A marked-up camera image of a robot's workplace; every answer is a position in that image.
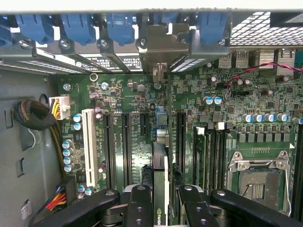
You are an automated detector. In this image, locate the white power connector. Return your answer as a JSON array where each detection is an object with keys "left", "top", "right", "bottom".
[{"left": 49, "top": 95, "right": 71, "bottom": 121}]

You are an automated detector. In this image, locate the blue slot retention clip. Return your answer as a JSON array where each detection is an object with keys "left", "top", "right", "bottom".
[
  {"left": 196, "top": 11, "right": 228, "bottom": 46},
  {"left": 0, "top": 23, "right": 13, "bottom": 48},
  {"left": 15, "top": 14, "right": 55, "bottom": 45},
  {"left": 106, "top": 13, "right": 138, "bottom": 46},
  {"left": 60, "top": 14, "right": 96, "bottom": 46}
]

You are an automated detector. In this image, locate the green Dell motherboard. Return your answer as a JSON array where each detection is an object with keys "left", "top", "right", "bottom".
[{"left": 47, "top": 59, "right": 303, "bottom": 227}]

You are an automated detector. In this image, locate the short black expansion slot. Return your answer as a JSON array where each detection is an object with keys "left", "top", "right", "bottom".
[{"left": 139, "top": 113, "right": 150, "bottom": 136}]

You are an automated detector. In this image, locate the grey open PC case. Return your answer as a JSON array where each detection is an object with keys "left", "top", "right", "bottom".
[{"left": 0, "top": 7, "right": 303, "bottom": 227}]

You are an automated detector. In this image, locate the CPU socket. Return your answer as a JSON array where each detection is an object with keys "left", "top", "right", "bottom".
[{"left": 227, "top": 150, "right": 293, "bottom": 217}]

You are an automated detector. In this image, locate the black sleeved wire bundle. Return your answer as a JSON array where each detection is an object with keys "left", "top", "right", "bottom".
[{"left": 13, "top": 98, "right": 68, "bottom": 180}]

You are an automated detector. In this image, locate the black connector with coloured wires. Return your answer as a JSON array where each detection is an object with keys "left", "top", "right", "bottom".
[{"left": 45, "top": 176, "right": 77, "bottom": 213}]

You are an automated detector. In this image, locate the long black expansion slot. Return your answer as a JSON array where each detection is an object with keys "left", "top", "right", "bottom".
[
  {"left": 176, "top": 111, "right": 187, "bottom": 177},
  {"left": 121, "top": 112, "right": 133, "bottom": 187},
  {"left": 103, "top": 112, "right": 116, "bottom": 190}
]

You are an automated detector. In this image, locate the green RAM stick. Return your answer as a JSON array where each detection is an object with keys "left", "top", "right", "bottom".
[{"left": 193, "top": 126, "right": 207, "bottom": 190}]

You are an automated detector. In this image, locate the red and black twisted wire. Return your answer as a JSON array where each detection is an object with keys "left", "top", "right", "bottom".
[{"left": 223, "top": 61, "right": 303, "bottom": 88}]

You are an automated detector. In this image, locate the white expansion slot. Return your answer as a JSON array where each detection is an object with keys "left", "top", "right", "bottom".
[{"left": 81, "top": 108, "right": 99, "bottom": 187}]

